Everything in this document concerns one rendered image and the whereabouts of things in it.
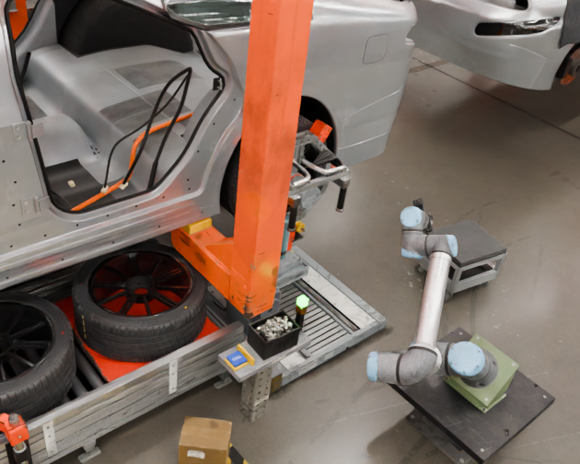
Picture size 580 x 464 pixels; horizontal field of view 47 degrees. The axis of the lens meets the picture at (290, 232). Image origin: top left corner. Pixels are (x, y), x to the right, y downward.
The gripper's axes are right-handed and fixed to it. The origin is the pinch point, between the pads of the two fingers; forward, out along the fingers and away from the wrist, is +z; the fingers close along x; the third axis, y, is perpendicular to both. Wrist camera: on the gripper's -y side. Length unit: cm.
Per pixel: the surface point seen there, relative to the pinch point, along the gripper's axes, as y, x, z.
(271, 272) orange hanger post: 10, -69, -37
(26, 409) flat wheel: 50, -161, -100
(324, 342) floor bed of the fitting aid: 44, -80, 38
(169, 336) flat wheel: 29, -122, -47
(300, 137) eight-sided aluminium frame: -58, -51, -9
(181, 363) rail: 42, -120, -45
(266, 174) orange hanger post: -23, -44, -77
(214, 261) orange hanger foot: -3, -98, -35
